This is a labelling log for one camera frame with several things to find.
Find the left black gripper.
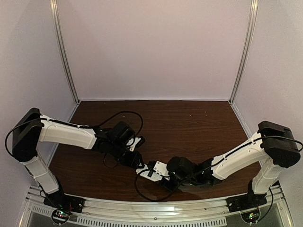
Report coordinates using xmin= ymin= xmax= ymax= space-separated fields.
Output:
xmin=109 ymin=141 xmax=145 ymax=169

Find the white red remote control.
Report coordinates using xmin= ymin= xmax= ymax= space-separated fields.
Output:
xmin=136 ymin=161 xmax=170 ymax=182

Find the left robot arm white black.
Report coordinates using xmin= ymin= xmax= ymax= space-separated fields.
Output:
xmin=5 ymin=108 xmax=145 ymax=210

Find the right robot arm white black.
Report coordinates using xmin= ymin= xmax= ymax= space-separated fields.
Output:
xmin=160 ymin=121 xmax=302 ymax=210

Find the right circuit board with LED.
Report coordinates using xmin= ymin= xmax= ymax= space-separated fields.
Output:
xmin=241 ymin=209 xmax=260 ymax=224

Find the circuit board with led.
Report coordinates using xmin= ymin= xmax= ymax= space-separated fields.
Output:
xmin=241 ymin=209 xmax=260 ymax=224
xmin=51 ymin=210 xmax=71 ymax=225

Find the left circuit board with LED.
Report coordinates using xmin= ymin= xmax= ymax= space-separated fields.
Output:
xmin=51 ymin=210 xmax=71 ymax=225

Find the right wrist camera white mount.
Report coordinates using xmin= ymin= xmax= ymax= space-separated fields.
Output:
xmin=148 ymin=161 xmax=170 ymax=181

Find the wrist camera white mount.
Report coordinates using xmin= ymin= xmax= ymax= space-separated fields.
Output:
xmin=126 ymin=136 xmax=145 ymax=152
xmin=148 ymin=161 xmax=170 ymax=181

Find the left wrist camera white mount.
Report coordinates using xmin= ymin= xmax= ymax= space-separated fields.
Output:
xmin=126 ymin=136 xmax=145 ymax=152

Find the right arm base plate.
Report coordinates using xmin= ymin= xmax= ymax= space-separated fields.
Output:
xmin=226 ymin=193 xmax=267 ymax=213

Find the right black camera cable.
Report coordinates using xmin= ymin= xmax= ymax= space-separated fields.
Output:
xmin=134 ymin=137 xmax=303 ymax=203

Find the black camera cable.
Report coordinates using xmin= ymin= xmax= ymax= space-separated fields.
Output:
xmin=134 ymin=137 xmax=303 ymax=203
xmin=4 ymin=111 xmax=144 ymax=161

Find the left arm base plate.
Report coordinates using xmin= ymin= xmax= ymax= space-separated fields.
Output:
xmin=43 ymin=194 xmax=85 ymax=213

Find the left black camera cable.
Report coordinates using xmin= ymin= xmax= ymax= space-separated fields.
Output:
xmin=4 ymin=111 xmax=144 ymax=161

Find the left aluminium frame post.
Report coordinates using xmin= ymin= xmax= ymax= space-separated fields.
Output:
xmin=50 ymin=0 xmax=80 ymax=104

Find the aluminium frame post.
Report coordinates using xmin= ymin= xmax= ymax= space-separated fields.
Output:
xmin=50 ymin=0 xmax=80 ymax=104
xmin=229 ymin=0 xmax=258 ymax=105

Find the right aluminium frame post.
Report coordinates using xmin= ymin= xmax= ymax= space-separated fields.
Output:
xmin=229 ymin=0 xmax=258 ymax=105

